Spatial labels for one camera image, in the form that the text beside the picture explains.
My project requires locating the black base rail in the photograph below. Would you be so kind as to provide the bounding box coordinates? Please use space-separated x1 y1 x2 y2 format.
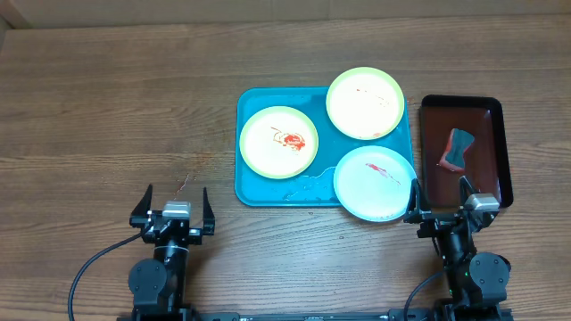
116 307 514 321

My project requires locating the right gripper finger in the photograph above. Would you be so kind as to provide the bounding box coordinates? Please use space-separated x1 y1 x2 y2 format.
406 178 422 219
459 176 478 201

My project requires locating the teal plastic tray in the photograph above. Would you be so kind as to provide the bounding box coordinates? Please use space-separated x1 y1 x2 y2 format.
235 86 414 207

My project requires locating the dark red rectangular tray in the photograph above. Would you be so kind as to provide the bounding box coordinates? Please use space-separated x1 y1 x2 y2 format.
419 95 514 209

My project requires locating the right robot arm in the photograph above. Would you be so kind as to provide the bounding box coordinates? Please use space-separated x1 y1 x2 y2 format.
401 176 513 320

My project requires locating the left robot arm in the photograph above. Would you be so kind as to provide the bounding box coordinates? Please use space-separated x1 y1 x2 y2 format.
128 186 215 321

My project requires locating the yellow-green plate with ketchup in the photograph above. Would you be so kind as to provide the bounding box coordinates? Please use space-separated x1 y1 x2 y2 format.
239 106 319 179

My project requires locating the light blue plate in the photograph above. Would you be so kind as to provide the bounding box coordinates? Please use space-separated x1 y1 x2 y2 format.
333 145 417 222

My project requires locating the red and grey sponge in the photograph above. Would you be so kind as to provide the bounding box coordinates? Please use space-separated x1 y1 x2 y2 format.
438 128 475 173

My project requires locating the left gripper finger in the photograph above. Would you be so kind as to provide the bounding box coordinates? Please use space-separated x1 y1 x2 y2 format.
131 185 153 218
203 187 215 228

